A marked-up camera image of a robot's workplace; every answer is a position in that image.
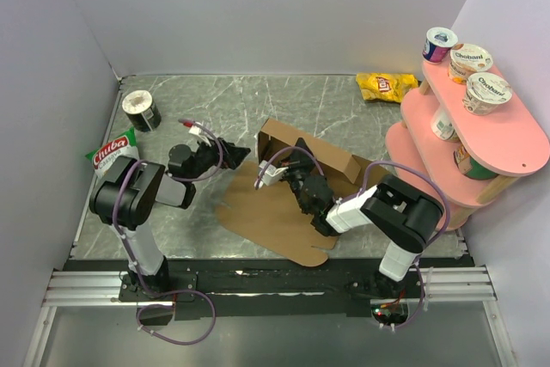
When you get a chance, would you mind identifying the purple white yogurt cup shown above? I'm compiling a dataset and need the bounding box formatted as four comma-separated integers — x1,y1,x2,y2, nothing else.
422,27,458,64

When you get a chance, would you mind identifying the green Chuba chips bag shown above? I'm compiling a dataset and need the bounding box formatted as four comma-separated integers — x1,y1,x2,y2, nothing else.
85,127,139,178

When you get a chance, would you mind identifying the pink three-tier shelf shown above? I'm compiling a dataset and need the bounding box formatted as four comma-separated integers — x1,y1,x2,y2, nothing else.
385,61,549,229

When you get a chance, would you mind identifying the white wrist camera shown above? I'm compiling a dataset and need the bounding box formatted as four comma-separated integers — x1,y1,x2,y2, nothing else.
178,118,217,146
255,161,288,189

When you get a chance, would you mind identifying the white cup middle shelf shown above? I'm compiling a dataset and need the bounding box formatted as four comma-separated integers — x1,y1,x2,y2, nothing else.
431,106,460,142

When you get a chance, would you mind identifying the aluminium rail frame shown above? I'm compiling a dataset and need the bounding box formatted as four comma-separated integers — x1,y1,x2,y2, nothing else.
23,229,516,367

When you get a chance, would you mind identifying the black can white lid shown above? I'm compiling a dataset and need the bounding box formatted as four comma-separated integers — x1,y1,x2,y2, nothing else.
122,90,162,132

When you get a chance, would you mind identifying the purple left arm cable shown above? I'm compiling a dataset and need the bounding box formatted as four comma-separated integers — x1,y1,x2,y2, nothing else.
113,119,224,346

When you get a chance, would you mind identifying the Chobani yogurt cup rear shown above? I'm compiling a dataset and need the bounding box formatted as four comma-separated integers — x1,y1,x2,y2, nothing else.
448,43,493,84

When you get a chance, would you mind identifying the Chobani yogurt cup front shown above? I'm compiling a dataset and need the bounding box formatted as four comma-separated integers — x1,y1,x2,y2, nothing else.
462,72,513,116

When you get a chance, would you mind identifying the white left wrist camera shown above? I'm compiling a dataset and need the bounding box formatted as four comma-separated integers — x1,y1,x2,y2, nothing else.
178,118,217,146

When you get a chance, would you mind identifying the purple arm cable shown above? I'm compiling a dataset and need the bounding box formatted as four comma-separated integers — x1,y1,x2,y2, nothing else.
255,146,451,330
113,119,224,346

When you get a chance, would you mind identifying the yellow Lays chips bag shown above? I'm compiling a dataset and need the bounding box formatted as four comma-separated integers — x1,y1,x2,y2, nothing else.
356,72,419,103

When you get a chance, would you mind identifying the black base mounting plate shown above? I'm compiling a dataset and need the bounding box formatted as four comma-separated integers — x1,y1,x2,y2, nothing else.
64,257,476,321

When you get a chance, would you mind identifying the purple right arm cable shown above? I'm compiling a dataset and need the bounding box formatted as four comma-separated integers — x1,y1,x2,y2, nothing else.
255,146,451,330

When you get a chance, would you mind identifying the green can lower shelf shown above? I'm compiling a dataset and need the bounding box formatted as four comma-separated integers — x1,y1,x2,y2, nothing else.
453,144,498,180

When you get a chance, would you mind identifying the chobani yogurt cup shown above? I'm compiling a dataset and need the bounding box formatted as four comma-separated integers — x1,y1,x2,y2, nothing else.
462,72,513,116
448,43,493,84

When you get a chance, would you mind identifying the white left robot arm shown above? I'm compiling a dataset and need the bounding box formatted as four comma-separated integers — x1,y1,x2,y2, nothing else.
89,138,251,300

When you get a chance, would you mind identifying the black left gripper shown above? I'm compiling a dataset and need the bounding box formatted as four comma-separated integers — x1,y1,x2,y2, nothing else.
187,134,251,182

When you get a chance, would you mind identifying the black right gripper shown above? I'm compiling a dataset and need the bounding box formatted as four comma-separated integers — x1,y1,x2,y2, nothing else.
277,138,318,214

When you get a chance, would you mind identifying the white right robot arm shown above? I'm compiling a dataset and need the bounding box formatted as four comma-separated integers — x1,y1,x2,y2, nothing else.
276,138,450,297

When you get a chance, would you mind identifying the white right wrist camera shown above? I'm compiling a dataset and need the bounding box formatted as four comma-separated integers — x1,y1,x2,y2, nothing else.
255,161,288,189

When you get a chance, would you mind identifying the brown cardboard box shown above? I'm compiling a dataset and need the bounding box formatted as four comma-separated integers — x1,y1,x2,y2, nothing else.
210,118,389,267

